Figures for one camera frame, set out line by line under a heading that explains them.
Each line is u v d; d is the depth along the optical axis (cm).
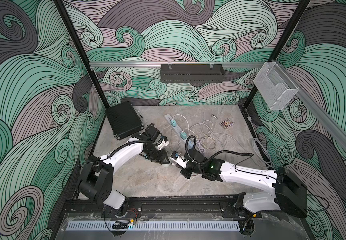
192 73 98
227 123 108
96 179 43
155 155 72
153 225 70
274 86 79
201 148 94
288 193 40
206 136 101
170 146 98
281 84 79
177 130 103
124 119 109
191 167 67
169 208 74
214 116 114
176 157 67
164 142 78
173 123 101
